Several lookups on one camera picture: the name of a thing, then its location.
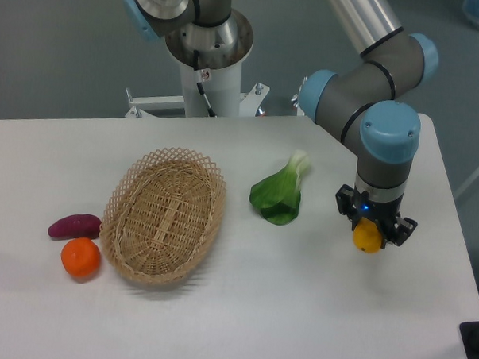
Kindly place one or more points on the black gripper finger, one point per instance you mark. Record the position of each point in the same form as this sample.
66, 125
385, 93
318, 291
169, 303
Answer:
396, 230
345, 197

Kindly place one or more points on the woven wicker basket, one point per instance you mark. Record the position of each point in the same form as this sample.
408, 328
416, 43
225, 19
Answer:
163, 216

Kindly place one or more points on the orange tangerine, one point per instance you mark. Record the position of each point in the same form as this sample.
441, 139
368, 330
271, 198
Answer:
80, 257

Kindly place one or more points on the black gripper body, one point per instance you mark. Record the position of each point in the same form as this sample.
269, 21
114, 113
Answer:
384, 214

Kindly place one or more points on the black device at table edge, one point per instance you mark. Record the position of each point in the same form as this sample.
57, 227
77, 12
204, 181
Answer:
469, 332

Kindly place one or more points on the green bok choy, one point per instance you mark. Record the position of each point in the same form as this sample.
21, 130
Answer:
277, 197

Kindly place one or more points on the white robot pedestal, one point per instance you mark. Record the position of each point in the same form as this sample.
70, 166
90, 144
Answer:
210, 63

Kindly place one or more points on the yellow mango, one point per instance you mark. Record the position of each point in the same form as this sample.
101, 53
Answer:
367, 237

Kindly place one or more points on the purple sweet potato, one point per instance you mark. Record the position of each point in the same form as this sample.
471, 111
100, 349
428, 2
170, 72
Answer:
75, 226

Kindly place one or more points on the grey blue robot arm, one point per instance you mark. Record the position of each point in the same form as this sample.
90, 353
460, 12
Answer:
359, 109

